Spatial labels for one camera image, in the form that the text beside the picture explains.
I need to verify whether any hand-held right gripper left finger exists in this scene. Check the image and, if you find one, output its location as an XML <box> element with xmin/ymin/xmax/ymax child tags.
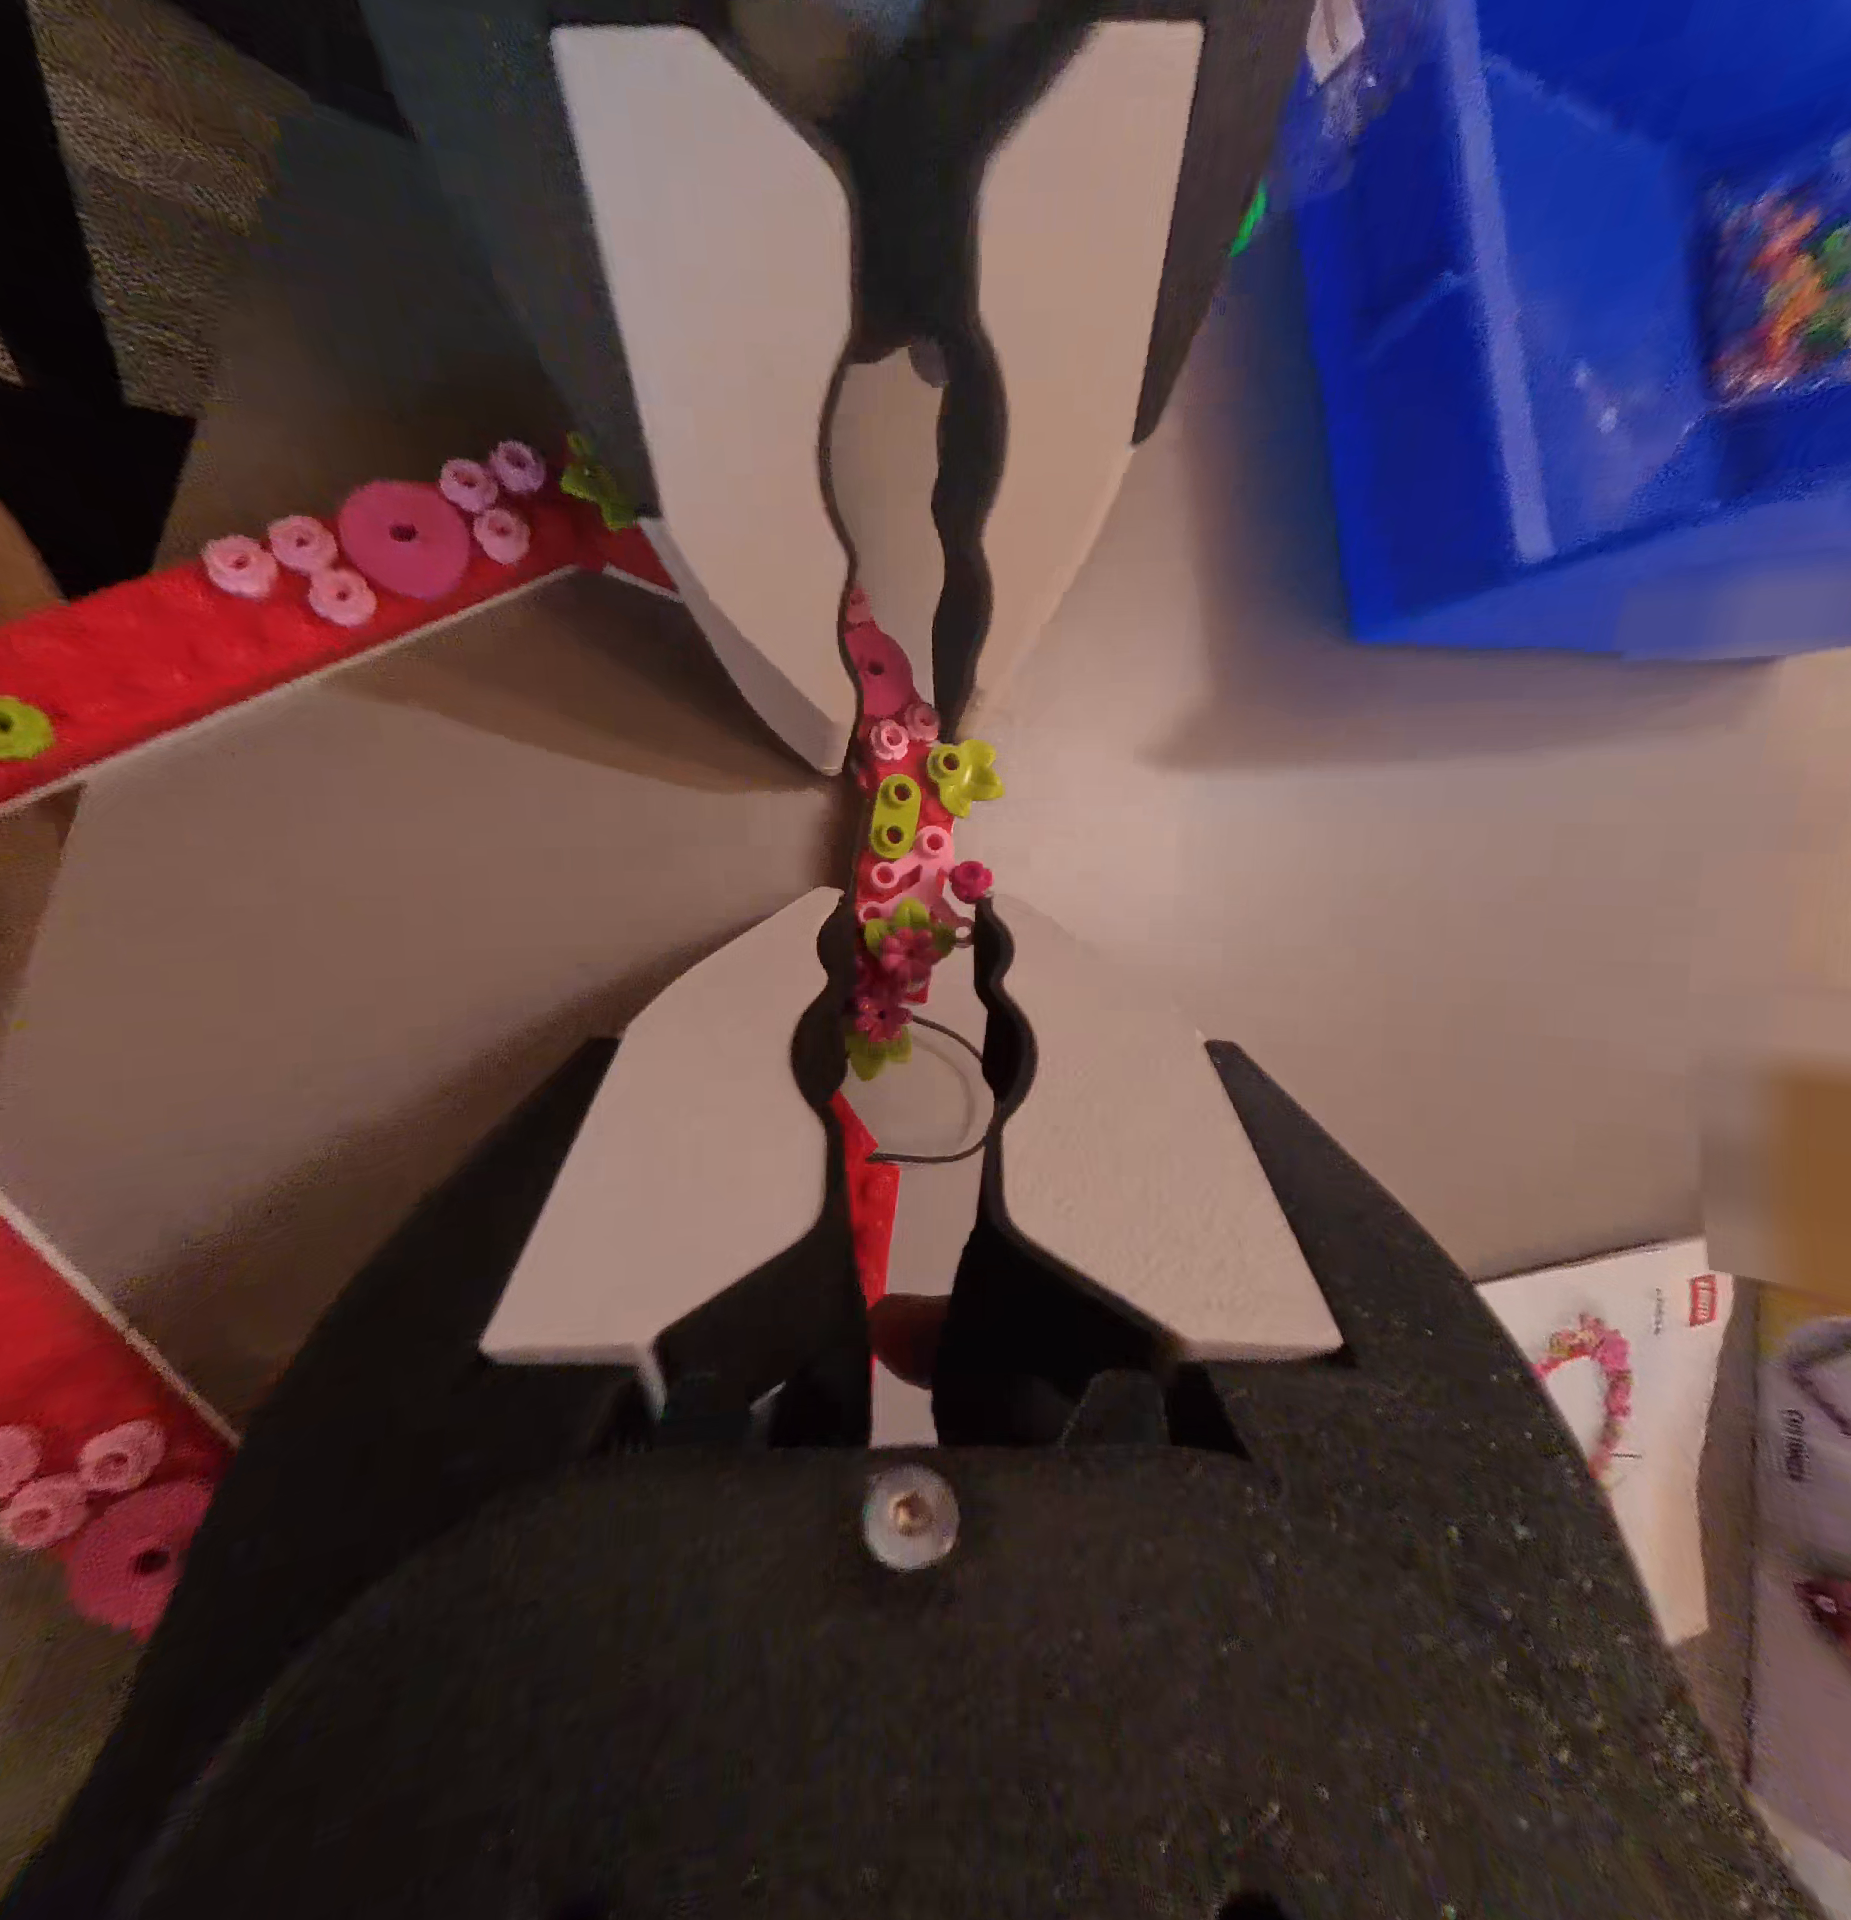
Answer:
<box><xmin>479</xmin><ymin>884</ymin><xmax>849</xmax><ymax>1369</ymax></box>

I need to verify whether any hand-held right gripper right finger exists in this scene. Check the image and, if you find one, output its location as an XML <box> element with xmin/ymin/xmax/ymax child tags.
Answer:
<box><xmin>951</xmin><ymin>895</ymin><xmax>1342</xmax><ymax>1364</ymax></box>

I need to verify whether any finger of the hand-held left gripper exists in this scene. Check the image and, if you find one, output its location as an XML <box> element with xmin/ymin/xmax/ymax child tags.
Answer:
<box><xmin>929</xmin><ymin>17</ymin><xmax>1206</xmax><ymax>709</ymax></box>
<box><xmin>549</xmin><ymin>22</ymin><xmax>869</xmax><ymax>778</ymax></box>

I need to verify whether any red brick heart frame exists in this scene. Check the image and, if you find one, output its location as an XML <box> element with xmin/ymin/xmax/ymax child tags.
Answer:
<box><xmin>0</xmin><ymin>431</ymin><xmax>1005</xmax><ymax>1650</ymax></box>

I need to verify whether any grey desk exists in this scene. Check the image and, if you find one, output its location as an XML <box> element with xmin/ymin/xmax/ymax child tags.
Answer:
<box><xmin>0</xmin><ymin>90</ymin><xmax>1851</xmax><ymax>1802</ymax></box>

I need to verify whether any clear plastic bag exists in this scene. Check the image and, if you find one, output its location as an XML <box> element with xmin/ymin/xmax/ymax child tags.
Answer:
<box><xmin>1230</xmin><ymin>0</ymin><xmax>1454</xmax><ymax>260</ymax></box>

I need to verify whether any blue plastic bin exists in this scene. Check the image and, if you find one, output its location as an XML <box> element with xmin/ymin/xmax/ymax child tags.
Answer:
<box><xmin>1280</xmin><ymin>0</ymin><xmax>1851</xmax><ymax>665</ymax></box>

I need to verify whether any white instruction booklet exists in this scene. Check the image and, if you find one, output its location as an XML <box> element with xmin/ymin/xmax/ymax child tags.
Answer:
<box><xmin>1476</xmin><ymin>1242</ymin><xmax>1738</xmax><ymax>1650</ymax></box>

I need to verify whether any bag of colourful bricks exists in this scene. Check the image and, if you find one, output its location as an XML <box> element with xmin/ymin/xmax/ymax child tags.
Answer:
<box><xmin>1700</xmin><ymin>126</ymin><xmax>1851</xmax><ymax>409</ymax></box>

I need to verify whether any yellow and white toy box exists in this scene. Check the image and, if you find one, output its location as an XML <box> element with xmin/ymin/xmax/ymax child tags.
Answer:
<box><xmin>1746</xmin><ymin>1281</ymin><xmax>1851</xmax><ymax>1843</ymax></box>

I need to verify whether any thin black wire loop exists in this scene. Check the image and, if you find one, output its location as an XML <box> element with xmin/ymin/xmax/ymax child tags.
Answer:
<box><xmin>861</xmin><ymin>1016</ymin><xmax>1005</xmax><ymax>1165</ymax></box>

